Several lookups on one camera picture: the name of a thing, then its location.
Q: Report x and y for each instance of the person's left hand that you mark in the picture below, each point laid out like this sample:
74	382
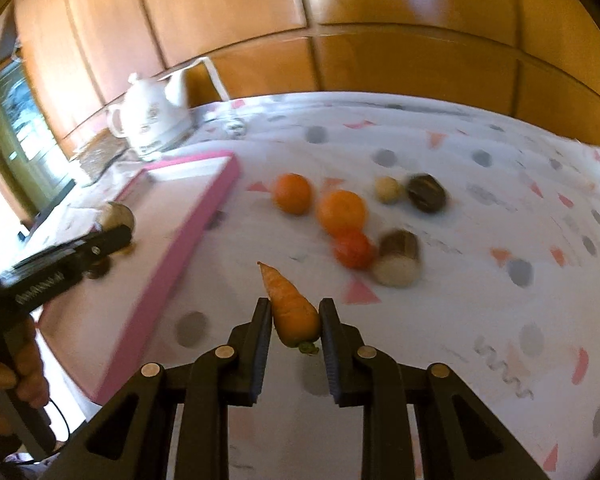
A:
15	375

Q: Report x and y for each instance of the dark brown swirled roll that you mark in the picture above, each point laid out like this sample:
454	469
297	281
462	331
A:
426	192

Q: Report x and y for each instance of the white floral kettle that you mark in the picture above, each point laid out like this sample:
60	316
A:
145	120

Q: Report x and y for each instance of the red tomato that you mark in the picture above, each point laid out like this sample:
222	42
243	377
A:
352	249

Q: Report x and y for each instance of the brown cylinder with pale end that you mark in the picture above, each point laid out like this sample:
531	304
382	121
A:
397	257

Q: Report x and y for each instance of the pink rimmed tray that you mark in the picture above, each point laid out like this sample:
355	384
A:
145	235

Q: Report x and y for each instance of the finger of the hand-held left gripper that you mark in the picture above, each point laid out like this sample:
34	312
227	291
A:
107	242

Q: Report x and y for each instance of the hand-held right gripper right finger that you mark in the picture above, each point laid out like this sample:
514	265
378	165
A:
330	355

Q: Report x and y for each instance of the beige ball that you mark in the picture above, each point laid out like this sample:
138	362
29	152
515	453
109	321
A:
115	215
387	189

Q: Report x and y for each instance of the silver tissue box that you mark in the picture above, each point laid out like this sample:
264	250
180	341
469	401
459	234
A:
97	157

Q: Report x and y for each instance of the glass panel door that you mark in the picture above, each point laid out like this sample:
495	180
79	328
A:
25	125

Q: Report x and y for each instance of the orange carrot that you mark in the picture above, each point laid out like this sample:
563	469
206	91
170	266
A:
292	310

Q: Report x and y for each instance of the orange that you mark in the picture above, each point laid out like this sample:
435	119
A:
292	193
342	212

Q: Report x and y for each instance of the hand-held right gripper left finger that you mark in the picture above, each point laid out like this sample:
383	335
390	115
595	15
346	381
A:
262	350

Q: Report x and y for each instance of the patterned white tablecloth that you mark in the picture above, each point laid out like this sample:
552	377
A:
455	310

